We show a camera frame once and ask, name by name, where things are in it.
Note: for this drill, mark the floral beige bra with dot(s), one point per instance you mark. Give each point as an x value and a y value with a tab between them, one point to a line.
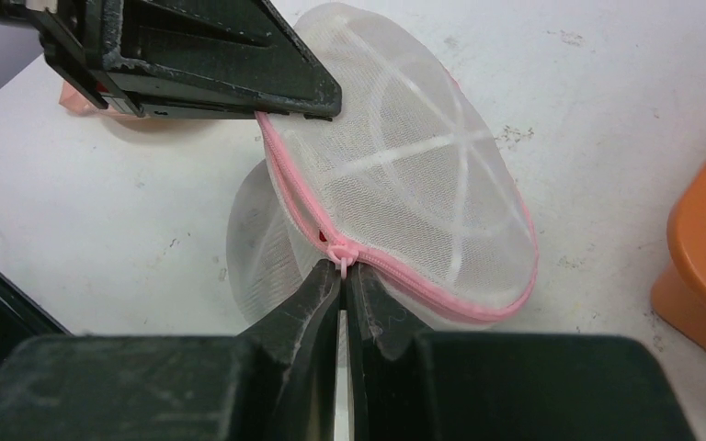
77	104

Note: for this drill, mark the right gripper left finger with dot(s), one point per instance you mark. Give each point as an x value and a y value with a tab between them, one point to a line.
274	381

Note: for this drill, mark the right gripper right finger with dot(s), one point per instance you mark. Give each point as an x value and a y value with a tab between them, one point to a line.
409	382

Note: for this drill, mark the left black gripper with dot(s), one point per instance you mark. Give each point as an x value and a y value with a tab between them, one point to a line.
180	59

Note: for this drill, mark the white mesh pink-trimmed laundry bag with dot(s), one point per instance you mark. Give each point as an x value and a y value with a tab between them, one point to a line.
406	179

